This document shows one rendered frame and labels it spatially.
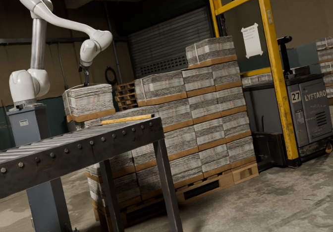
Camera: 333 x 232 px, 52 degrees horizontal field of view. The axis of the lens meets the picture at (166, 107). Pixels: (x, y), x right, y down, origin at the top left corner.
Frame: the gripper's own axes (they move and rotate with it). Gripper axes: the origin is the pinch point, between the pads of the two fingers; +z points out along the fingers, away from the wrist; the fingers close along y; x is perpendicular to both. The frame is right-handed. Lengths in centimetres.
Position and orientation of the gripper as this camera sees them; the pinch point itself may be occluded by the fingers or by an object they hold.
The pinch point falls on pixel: (82, 78)
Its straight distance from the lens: 275.5
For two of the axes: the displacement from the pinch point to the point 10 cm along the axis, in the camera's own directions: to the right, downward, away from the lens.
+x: 8.7, -2.0, 4.6
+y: 3.9, 8.4, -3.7
